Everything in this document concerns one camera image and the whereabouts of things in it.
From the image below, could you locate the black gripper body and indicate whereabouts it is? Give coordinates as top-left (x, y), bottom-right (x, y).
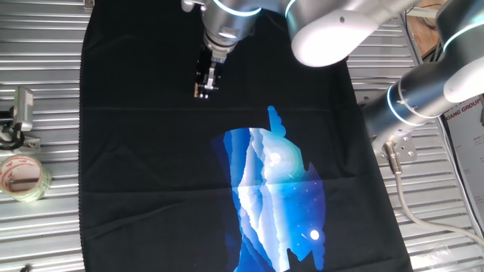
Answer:
top-left (194, 45), bottom-right (223, 92)

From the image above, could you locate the black cloth with blue print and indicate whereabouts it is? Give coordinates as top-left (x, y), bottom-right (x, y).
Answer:
top-left (77, 0), bottom-right (415, 272)

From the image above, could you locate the clear packing tape roll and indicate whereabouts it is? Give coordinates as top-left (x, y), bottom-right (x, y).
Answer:
top-left (0, 154), bottom-right (53, 203)

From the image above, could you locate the brown wooden board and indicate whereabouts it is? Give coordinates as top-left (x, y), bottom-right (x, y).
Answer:
top-left (404, 0), bottom-right (449, 58)

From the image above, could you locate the clear plastic bag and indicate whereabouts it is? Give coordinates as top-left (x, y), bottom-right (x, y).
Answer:
top-left (411, 245), bottom-right (466, 272)

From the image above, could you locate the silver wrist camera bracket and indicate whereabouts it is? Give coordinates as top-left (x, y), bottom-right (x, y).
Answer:
top-left (180, 0), bottom-right (207, 13)

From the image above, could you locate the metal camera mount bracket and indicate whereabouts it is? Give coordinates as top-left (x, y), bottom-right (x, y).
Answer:
top-left (0, 109), bottom-right (42, 152)

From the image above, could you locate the black camera cable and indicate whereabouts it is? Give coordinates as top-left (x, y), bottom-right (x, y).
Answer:
top-left (0, 126), bottom-right (26, 150)

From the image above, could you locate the thick grey robot base cable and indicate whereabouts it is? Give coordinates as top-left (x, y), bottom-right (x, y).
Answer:
top-left (380, 141), bottom-right (484, 249)

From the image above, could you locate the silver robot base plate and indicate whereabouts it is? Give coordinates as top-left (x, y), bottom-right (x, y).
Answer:
top-left (372, 128), bottom-right (419, 166)

